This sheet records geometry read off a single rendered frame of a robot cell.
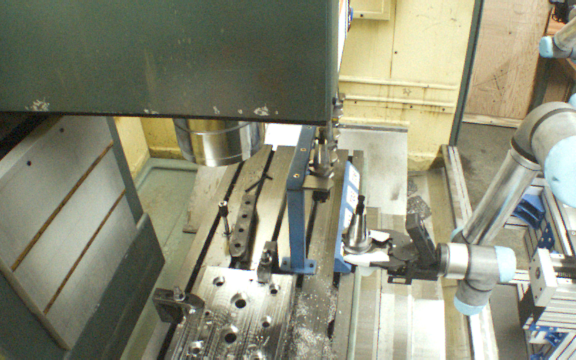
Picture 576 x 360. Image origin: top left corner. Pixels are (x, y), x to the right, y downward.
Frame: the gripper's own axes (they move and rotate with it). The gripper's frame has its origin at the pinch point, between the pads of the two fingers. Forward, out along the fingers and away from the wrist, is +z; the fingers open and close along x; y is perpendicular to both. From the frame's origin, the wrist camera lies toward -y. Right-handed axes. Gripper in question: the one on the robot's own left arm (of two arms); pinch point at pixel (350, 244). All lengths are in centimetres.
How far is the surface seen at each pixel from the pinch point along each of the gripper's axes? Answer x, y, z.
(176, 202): 71, 62, 80
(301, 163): 21.4, -3.7, 13.6
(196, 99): -12.4, -38.8, 22.5
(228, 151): -7.1, -26.6, 21.0
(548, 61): 247, 48, -142
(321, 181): 16.5, -2.7, 8.0
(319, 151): 20.4, -8.6, 9.2
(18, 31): -12, -50, 50
